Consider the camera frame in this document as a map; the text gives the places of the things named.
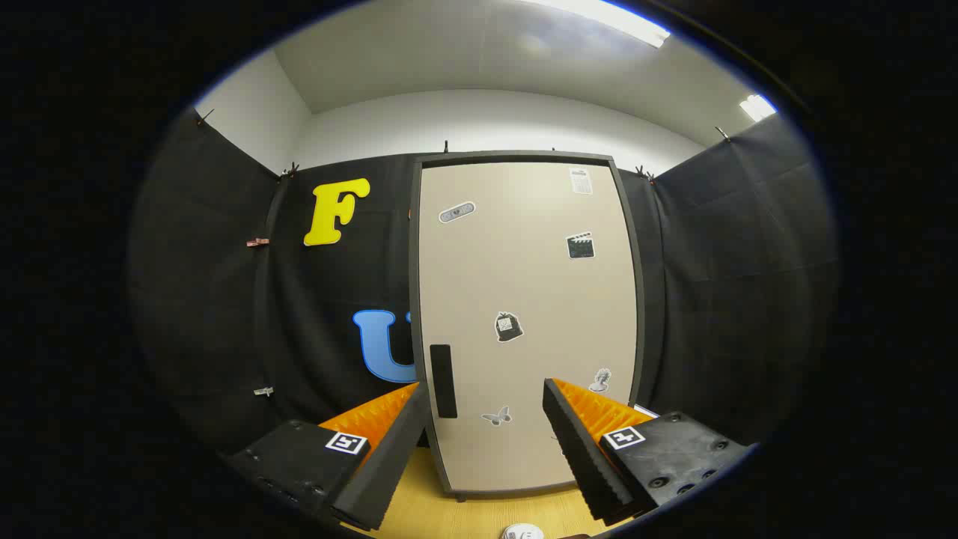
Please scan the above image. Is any small ceiling light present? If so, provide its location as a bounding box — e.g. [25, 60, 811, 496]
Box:
[739, 94, 778, 122]

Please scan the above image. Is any long ceiling light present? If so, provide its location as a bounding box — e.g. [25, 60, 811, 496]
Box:
[524, 0, 671, 48]

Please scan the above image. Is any black backdrop cloth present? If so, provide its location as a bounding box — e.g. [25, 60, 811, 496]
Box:
[127, 109, 839, 459]

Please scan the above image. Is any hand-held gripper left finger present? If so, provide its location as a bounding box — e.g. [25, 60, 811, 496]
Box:
[225, 382, 432, 532]

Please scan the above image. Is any dark grey shoe cabinet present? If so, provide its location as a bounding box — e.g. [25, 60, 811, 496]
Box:
[408, 151, 647, 502]

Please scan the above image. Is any black door handle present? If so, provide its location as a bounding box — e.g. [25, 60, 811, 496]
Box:
[430, 344, 458, 418]

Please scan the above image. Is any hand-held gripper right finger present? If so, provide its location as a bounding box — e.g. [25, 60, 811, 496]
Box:
[542, 377, 753, 525]

